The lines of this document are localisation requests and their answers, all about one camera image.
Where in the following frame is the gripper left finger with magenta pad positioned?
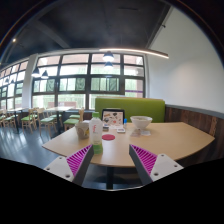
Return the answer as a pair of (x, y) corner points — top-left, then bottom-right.
(44, 145), (94, 186)

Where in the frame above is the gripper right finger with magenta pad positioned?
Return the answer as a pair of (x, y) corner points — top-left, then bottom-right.
(129, 144), (182, 185)

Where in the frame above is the beige paper cup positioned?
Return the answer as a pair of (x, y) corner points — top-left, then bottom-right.
(75, 122), (89, 139)

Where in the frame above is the wooden chair with green seat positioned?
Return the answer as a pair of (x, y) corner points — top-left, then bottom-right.
(37, 108), (56, 137)
(21, 108), (37, 132)
(64, 108), (84, 131)

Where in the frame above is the white bowl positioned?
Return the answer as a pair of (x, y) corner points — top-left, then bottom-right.
(130, 116), (152, 130)

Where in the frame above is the clear bottle with green cap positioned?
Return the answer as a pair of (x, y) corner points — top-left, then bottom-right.
(89, 112), (103, 154)

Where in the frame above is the small card box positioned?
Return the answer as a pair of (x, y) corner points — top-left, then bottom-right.
(117, 128), (126, 133)

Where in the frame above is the small blue-capped bottle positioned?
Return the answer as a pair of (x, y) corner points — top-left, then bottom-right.
(123, 118), (127, 129)

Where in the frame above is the wooden dining table in background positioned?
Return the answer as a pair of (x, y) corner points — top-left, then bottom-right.
(46, 107), (71, 134)

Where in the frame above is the green upholstered bench back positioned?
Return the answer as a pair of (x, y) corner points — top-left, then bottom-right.
(95, 97), (165, 123)

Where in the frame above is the framed picture sign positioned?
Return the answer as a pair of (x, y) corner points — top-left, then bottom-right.
(102, 108), (125, 127)

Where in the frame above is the black pendant lamp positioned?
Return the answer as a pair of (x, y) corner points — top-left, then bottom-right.
(31, 67), (41, 78)
(103, 51), (114, 62)

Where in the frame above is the long linear ceiling lamp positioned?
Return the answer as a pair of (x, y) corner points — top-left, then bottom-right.
(99, 48), (169, 59)

